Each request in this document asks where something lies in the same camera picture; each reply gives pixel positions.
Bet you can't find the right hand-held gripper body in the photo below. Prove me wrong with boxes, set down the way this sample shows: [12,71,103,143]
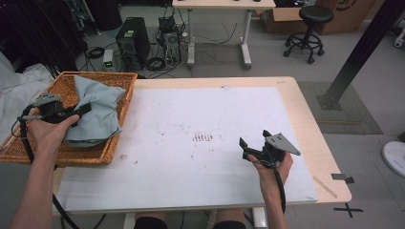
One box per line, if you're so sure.
[242,133,302,168]

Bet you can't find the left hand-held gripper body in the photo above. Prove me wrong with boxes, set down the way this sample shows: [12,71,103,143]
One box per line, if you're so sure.
[32,92,75,124]

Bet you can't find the grey printed t-shirt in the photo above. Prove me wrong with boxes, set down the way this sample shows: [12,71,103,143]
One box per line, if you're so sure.
[63,75,127,148]

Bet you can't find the brown wicker basket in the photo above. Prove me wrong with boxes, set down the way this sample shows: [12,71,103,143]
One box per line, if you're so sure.
[0,71,139,167]

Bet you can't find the person's left hand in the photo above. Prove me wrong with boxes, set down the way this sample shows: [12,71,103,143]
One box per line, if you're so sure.
[28,114,80,156]

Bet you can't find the person's right hand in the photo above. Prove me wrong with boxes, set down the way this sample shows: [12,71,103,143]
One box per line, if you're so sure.
[248,153,294,199]

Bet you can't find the white cloth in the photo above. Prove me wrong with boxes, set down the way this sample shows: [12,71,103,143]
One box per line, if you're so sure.
[0,52,55,146]

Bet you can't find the small white device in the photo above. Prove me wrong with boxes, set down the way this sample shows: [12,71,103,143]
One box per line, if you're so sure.
[102,49,116,73]

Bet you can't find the thin wooden stick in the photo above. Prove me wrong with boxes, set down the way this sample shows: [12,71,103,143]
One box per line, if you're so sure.
[312,176,338,199]

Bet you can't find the white table mat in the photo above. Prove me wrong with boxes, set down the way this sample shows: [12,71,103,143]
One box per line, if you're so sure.
[55,86,319,213]

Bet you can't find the black tape strip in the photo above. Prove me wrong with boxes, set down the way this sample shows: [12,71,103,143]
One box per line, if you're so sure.
[330,173,355,185]

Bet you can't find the grey floor mat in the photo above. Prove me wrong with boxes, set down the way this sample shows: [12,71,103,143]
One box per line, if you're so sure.
[297,81,384,135]

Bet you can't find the person's right leg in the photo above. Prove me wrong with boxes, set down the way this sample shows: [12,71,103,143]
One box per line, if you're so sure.
[212,208,246,229]

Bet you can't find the person's leg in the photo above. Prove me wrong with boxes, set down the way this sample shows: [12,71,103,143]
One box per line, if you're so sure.
[212,208,246,229]
[133,211,169,229]

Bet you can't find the white table leg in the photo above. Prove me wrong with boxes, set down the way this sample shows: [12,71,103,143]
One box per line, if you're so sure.
[122,213,137,229]
[252,207,267,229]

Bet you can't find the black curtain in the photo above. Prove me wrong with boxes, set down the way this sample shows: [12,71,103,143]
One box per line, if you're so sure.
[0,0,89,77]

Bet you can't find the black computer tower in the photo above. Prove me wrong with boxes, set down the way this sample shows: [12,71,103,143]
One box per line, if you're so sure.
[115,17,151,72]

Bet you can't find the black tape cross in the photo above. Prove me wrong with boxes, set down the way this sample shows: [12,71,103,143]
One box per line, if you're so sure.
[333,203,365,219]

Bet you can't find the open grey computer case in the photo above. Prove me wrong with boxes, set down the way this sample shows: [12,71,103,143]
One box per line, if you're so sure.
[158,15,181,66]

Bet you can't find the open cardboard box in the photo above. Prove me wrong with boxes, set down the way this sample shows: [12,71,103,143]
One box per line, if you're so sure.
[259,7,308,34]

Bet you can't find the white round base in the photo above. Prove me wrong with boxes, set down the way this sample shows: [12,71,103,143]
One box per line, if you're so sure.
[381,140,405,179]

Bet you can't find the person's left leg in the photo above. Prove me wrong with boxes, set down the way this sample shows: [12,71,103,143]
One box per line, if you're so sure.
[133,211,169,229]

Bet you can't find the black round stool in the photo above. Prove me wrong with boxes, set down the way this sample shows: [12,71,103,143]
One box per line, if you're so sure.
[283,5,334,65]

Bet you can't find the white-legged wooden desk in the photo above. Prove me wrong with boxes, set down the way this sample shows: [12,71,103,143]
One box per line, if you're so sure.
[171,0,277,71]

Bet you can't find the large printed cardboard box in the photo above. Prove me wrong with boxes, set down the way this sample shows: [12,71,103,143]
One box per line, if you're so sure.
[313,0,376,36]

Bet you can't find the left hand-held gripper cable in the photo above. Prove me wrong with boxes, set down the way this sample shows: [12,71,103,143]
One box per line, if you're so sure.
[11,104,80,229]

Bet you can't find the hand-held gripper cable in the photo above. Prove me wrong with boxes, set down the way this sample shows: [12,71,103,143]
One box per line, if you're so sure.
[11,104,80,229]
[271,166,287,214]

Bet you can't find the right hand-held gripper cable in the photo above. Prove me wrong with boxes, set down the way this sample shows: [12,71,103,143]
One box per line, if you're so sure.
[271,166,287,214]

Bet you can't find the coiled black cable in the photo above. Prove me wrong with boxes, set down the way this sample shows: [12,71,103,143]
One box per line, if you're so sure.
[145,56,167,72]
[85,46,105,60]

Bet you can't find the black metal post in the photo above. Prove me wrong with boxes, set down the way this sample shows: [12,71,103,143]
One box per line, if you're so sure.
[316,0,405,112]

